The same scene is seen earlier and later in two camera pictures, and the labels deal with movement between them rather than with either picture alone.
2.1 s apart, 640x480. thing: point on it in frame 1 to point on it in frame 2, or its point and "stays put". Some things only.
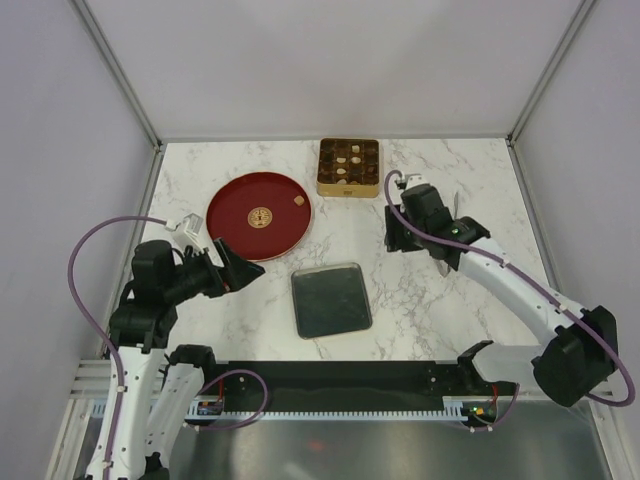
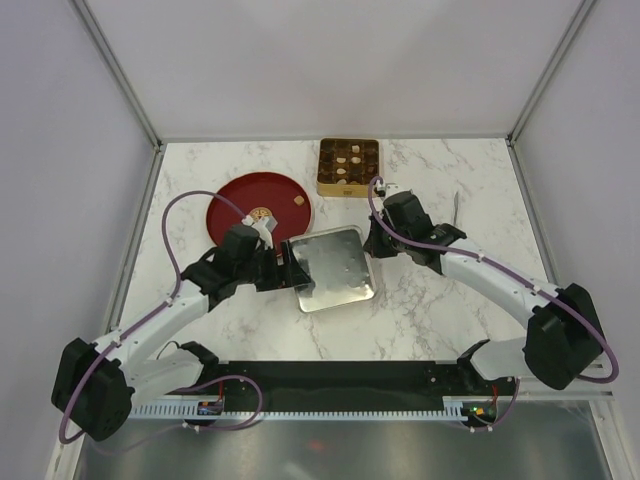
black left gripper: (235, 274) to (288, 275)
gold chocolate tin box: (348, 167) stays put
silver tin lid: (330, 300) to (337, 263)
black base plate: (348, 384) stays put
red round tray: (263, 215) stays put
